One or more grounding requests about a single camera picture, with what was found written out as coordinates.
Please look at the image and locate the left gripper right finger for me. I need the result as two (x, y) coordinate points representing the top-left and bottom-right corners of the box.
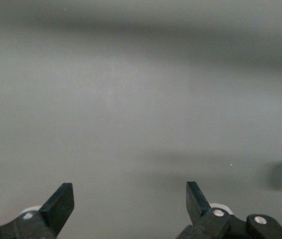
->
(175, 181), (251, 239)

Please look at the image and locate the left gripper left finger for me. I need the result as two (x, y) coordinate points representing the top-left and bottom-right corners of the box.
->
(0, 182), (75, 239)

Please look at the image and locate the dark grey table mat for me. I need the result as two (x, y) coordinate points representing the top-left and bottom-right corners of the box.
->
(0, 0), (282, 239)

